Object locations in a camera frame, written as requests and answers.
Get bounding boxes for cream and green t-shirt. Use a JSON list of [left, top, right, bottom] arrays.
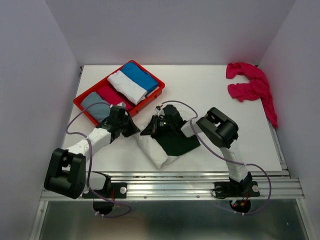
[[133, 104, 200, 170]]

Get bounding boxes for magenta crumpled t-shirt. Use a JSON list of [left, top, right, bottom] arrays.
[[226, 62, 278, 128]]

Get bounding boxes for magenta rolled t-shirt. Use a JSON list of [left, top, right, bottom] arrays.
[[96, 85, 135, 111]]

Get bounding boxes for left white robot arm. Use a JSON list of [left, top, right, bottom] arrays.
[[44, 105, 140, 199]]

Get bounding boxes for blue rolled t-shirt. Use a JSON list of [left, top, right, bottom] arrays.
[[121, 61, 158, 94]]

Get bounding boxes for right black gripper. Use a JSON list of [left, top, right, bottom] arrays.
[[140, 115, 175, 138]]

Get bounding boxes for red plastic tray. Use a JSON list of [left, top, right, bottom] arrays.
[[73, 60, 165, 117]]

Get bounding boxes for white rolled t-shirt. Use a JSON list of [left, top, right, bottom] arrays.
[[107, 70, 147, 105]]

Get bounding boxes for grey rolled t-shirt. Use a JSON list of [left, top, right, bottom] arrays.
[[80, 91, 111, 123]]

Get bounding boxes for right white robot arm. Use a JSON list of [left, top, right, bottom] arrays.
[[135, 104, 252, 195]]

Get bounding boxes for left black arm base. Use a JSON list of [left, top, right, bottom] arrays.
[[89, 171, 127, 200]]

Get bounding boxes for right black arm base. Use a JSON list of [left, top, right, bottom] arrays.
[[211, 172, 260, 200]]

